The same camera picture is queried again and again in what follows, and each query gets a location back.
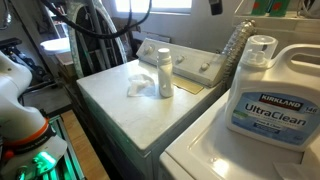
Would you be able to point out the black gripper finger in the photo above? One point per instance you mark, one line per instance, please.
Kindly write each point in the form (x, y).
(216, 6)

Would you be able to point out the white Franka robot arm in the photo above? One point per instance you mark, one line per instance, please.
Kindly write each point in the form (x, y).
(16, 110)

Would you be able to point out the small white detergent bottle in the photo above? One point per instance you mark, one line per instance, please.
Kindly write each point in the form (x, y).
(165, 78)

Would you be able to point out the green boxes on shelf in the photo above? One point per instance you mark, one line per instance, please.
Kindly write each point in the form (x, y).
(270, 6)

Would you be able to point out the bright window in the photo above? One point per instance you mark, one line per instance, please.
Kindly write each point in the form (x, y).
(160, 5)

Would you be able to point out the white dryer knob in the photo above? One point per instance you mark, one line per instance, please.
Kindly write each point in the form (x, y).
(148, 50)
(204, 66)
(180, 59)

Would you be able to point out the crumpled white dryer sheet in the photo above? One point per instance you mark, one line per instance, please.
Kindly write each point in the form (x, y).
(140, 86)

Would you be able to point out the large Kirkland detergent jug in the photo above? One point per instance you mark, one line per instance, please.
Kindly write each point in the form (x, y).
(276, 110)

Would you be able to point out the white washing machine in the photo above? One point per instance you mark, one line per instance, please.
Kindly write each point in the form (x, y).
(126, 116)
(240, 156)

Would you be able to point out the blue patterned curtain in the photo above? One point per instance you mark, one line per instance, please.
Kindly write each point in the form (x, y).
(75, 40)

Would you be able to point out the round white stool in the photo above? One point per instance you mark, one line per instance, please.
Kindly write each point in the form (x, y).
(55, 46)

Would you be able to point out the wooden platform board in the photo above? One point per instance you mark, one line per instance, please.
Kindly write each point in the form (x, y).
(86, 150)

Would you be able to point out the silver flexible vent duct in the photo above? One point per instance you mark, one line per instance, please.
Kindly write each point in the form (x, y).
(238, 46)

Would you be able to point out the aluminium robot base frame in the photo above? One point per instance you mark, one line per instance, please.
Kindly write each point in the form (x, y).
(71, 160)

